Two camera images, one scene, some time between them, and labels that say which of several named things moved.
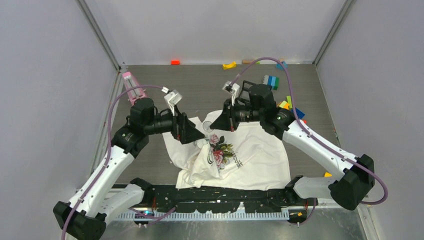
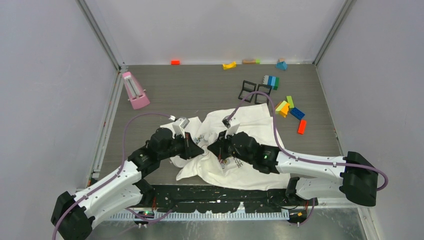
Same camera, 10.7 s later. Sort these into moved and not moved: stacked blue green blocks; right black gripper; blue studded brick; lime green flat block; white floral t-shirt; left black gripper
Moved: right black gripper; left black gripper
Not moved: lime green flat block; blue studded brick; white floral t-shirt; stacked blue green blocks
